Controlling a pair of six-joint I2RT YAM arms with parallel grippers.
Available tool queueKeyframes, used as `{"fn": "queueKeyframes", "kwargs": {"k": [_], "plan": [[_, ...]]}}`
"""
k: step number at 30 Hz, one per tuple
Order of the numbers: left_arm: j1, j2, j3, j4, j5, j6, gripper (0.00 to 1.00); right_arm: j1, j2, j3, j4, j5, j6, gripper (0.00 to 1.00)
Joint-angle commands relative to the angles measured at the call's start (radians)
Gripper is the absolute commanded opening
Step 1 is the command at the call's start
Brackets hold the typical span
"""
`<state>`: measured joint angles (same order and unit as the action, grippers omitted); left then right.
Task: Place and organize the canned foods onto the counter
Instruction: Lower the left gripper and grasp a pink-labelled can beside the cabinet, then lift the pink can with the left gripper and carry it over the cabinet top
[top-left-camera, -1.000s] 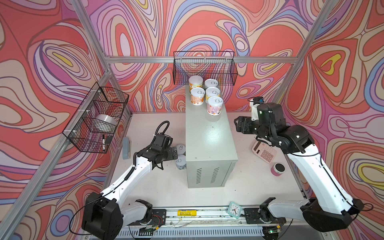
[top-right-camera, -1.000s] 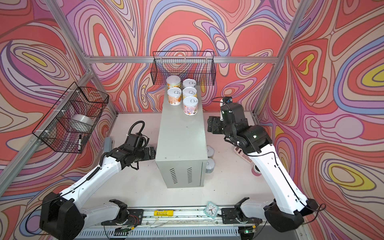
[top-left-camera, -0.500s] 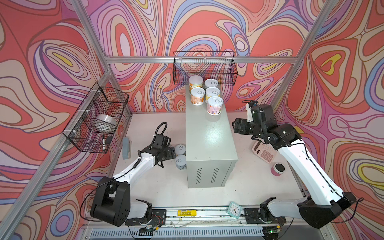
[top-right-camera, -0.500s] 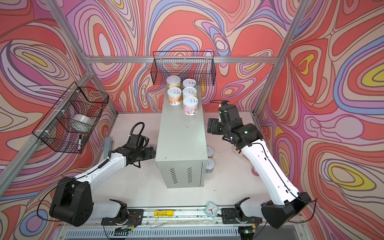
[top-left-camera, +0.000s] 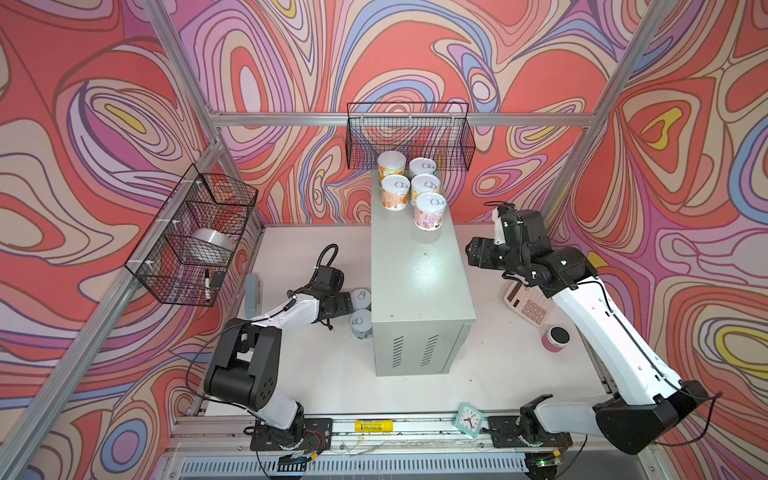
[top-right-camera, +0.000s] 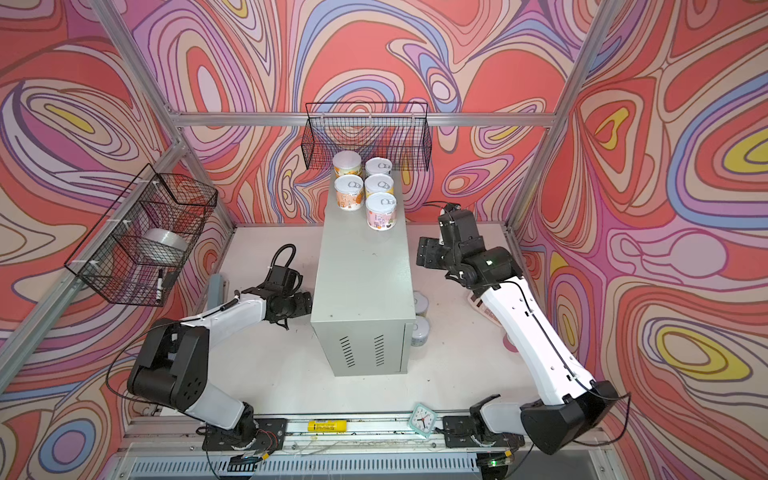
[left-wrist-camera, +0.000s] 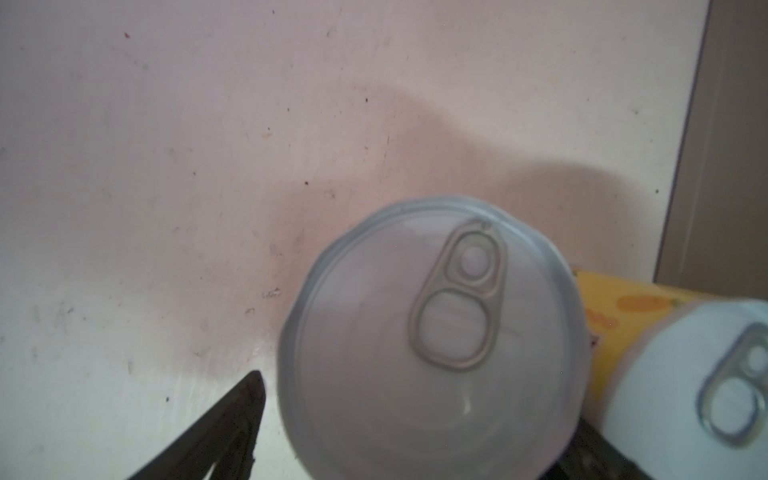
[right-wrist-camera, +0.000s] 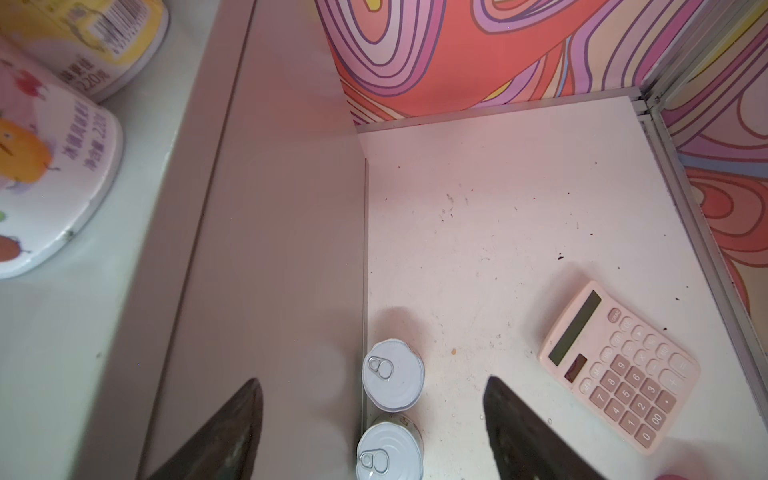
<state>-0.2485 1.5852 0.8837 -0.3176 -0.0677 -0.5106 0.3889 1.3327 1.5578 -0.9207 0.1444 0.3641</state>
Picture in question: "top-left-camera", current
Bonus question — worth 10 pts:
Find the blue can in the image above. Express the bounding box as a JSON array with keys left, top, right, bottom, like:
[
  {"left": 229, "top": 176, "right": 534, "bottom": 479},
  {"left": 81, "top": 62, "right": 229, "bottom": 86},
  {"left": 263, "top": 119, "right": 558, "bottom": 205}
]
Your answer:
[{"left": 349, "top": 309, "right": 373, "bottom": 339}]

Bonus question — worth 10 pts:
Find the pink label can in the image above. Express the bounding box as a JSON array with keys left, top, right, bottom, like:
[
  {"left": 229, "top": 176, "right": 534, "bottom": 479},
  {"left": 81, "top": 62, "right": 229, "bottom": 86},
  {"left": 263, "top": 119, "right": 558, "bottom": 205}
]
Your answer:
[
  {"left": 381, "top": 174, "right": 410, "bottom": 211},
  {"left": 413, "top": 192, "right": 447, "bottom": 231}
]

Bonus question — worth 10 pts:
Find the orange fruit can plastic lid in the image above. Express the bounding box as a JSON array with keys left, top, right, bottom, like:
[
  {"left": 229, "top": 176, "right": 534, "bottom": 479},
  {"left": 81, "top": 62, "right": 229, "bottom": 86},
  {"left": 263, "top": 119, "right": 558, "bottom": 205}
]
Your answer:
[{"left": 377, "top": 150, "right": 407, "bottom": 180}]

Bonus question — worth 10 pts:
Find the white brown label can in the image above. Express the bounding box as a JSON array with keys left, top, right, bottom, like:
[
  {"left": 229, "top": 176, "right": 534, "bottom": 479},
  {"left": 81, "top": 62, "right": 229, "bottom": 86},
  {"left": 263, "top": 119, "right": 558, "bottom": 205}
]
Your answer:
[{"left": 408, "top": 157, "right": 437, "bottom": 178}]

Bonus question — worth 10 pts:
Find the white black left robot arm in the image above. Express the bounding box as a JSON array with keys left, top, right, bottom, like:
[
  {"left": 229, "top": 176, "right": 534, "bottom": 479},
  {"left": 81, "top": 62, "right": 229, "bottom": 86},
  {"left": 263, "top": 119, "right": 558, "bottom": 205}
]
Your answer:
[{"left": 203, "top": 265, "right": 353, "bottom": 447}]

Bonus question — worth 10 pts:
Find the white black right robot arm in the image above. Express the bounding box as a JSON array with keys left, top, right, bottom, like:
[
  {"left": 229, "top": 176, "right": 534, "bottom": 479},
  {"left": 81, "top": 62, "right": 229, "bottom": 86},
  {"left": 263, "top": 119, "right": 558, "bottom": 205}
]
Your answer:
[{"left": 465, "top": 201, "right": 720, "bottom": 455}]

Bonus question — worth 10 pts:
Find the left side can two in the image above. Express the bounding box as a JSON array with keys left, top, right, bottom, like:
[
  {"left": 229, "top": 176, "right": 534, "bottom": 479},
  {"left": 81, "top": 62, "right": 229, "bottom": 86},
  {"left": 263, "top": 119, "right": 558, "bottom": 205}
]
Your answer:
[{"left": 350, "top": 288, "right": 372, "bottom": 310}]

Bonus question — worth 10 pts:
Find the pink calculator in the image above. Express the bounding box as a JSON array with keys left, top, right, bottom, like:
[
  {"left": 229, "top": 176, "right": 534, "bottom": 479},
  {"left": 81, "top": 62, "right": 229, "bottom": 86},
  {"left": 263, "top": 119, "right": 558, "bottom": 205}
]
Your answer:
[{"left": 503, "top": 281, "right": 555, "bottom": 327}]

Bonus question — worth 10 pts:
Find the pink round container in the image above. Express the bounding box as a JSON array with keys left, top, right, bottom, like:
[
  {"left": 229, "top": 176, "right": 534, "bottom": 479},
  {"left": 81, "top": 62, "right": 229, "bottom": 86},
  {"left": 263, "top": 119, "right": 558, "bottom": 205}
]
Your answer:
[{"left": 541, "top": 325, "right": 571, "bottom": 353}]

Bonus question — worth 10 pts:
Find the grey metal cabinet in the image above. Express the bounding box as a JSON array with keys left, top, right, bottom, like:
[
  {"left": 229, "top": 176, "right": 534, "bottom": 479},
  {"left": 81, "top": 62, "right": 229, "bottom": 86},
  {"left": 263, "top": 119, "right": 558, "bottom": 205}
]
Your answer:
[{"left": 371, "top": 171, "right": 477, "bottom": 377}]

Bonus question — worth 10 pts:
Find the silver tape roll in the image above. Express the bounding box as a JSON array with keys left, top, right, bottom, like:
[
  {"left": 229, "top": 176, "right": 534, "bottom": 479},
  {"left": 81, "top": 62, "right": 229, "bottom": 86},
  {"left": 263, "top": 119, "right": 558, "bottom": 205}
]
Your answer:
[{"left": 192, "top": 228, "right": 234, "bottom": 251}]

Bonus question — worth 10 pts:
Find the teal alarm clock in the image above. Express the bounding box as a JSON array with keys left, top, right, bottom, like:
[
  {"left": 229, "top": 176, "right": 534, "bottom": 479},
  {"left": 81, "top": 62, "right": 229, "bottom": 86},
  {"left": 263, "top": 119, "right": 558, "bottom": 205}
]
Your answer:
[{"left": 453, "top": 403, "right": 484, "bottom": 438}]

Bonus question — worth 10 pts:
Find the green circuit board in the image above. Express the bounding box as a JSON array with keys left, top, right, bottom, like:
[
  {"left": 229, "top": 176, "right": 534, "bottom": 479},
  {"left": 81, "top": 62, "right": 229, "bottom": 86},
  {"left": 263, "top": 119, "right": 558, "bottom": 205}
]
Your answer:
[{"left": 277, "top": 456, "right": 313, "bottom": 473}]

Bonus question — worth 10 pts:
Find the yellow label on rail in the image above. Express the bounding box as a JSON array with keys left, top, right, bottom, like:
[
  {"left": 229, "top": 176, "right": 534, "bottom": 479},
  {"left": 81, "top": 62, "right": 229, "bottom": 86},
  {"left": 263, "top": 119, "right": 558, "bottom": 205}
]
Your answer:
[{"left": 354, "top": 420, "right": 394, "bottom": 433}]

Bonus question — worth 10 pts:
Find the black wire basket left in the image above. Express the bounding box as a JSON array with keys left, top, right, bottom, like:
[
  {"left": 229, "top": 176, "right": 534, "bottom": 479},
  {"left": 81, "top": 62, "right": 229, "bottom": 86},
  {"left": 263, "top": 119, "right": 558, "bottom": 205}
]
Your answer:
[{"left": 125, "top": 165, "right": 258, "bottom": 307}]

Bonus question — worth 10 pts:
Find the black wire basket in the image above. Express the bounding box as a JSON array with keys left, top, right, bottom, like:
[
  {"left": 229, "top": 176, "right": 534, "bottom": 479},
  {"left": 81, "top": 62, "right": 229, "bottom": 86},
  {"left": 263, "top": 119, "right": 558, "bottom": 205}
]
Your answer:
[
  {"left": 125, "top": 165, "right": 258, "bottom": 307},
  {"left": 345, "top": 100, "right": 476, "bottom": 172}
]

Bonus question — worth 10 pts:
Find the black wire basket rear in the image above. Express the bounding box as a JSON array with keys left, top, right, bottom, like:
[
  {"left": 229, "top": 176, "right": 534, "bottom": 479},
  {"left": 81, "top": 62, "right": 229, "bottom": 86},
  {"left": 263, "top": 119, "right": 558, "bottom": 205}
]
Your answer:
[{"left": 345, "top": 100, "right": 476, "bottom": 172}]

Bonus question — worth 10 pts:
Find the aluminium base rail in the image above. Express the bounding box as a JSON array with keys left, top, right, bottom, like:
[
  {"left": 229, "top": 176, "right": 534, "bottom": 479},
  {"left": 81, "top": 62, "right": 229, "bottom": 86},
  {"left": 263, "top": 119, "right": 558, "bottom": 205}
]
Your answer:
[{"left": 173, "top": 410, "right": 607, "bottom": 457}]

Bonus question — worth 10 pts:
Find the white vented cable duct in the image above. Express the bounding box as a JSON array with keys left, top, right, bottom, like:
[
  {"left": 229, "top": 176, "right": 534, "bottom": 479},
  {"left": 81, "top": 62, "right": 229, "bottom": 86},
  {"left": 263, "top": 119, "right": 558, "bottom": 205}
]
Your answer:
[{"left": 170, "top": 453, "right": 529, "bottom": 479}]

